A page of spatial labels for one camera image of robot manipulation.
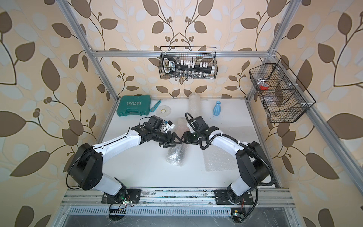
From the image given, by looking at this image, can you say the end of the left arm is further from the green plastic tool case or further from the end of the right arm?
the green plastic tool case

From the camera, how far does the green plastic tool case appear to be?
110cm

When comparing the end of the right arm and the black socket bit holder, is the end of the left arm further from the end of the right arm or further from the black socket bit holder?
the black socket bit holder

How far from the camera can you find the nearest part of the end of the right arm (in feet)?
2.12
